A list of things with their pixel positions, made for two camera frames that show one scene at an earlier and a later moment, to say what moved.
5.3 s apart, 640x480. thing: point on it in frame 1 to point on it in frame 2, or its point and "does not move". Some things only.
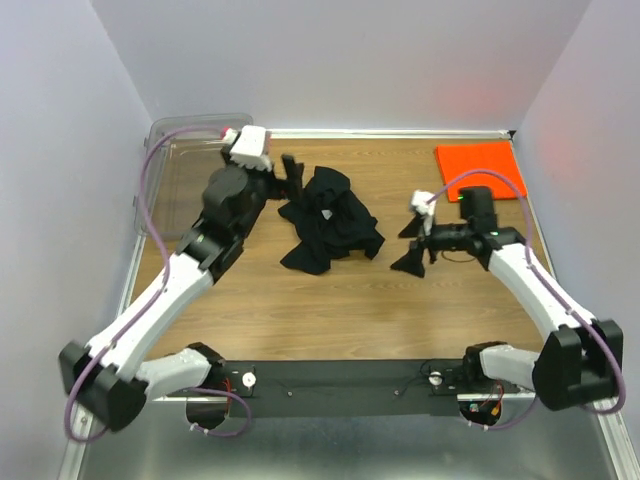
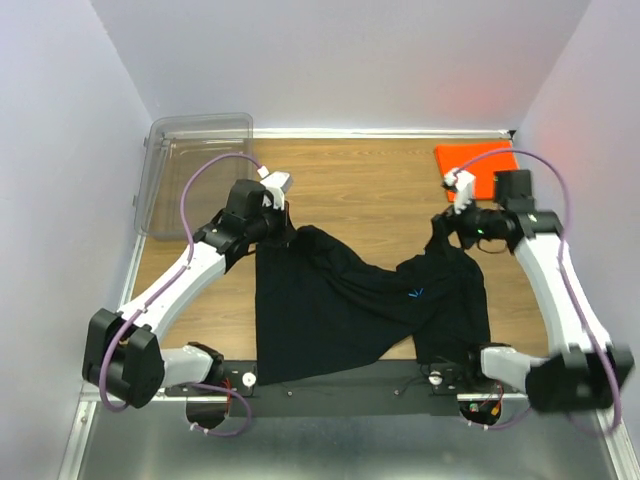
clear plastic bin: x=178 y=170 does not move
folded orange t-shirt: x=456 y=158 does not move
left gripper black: x=282 y=188 to x=287 y=232
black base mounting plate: x=352 y=387 does not move
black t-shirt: x=331 y=223 to x=320 y=311
